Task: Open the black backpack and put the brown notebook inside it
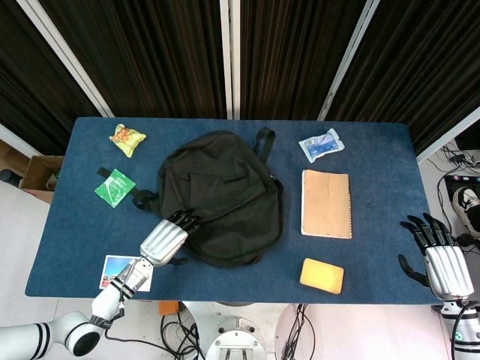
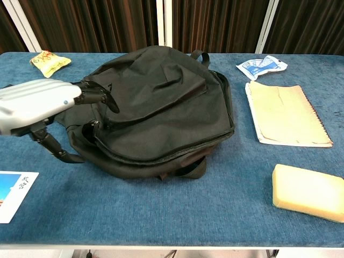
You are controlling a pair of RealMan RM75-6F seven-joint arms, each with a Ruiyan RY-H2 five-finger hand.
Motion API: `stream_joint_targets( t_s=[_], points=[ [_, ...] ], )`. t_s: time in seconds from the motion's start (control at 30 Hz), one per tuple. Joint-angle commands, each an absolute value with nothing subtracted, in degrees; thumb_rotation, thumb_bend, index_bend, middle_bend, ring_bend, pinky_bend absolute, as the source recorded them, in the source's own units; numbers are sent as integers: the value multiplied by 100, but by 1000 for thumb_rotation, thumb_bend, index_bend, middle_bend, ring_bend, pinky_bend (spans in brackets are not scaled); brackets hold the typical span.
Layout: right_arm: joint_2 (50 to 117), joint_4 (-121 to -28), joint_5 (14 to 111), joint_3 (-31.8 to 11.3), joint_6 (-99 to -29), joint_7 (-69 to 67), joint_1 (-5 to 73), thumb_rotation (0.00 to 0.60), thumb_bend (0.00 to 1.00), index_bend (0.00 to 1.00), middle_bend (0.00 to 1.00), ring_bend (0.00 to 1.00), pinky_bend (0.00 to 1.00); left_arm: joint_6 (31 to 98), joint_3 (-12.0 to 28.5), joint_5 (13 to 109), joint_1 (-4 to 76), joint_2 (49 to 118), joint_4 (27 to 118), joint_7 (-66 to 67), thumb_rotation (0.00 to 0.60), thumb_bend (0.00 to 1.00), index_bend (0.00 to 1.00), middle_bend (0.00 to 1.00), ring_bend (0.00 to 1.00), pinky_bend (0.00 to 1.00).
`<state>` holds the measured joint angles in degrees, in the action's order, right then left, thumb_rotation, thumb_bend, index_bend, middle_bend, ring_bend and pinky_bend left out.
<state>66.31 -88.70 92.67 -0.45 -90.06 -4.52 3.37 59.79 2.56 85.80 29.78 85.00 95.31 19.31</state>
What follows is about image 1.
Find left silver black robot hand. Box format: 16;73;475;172
139;210;206;269

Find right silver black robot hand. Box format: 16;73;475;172
397;212;475;301

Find black fabric backpack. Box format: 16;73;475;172
131;127;285;268

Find brown spiral notebook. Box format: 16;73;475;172
300;169;353;240

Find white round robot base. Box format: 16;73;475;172
204;302;275;360

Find photo postcard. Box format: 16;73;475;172
98;254;153;293

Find orange block under table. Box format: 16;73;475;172
157;300;180;316

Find white black sneaker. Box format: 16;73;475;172
452;187;480;237

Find green flat packet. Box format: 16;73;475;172
94;168;137;209

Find yellow snack packet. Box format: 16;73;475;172
109;123;148;158

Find blue table cloth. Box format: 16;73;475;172
24;116;453;305

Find yellow sponge block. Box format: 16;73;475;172
300;257;345;296

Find cardboard box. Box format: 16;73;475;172
19;155;65;204

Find blue white packet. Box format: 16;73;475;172
298;127;347;164

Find dark pleated curtain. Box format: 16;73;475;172
39;0;228;119
0;0;103;155
239;0;371;121
325;0;480;155

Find black cable bundle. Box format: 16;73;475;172
160;313;206;360
280;303;318;360

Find black floor cables with adapter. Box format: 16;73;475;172
427;144;480;177

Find white frame post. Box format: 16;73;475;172
219;0;241;120
415;115;480;164
16;0;116;118
317;0;382;121

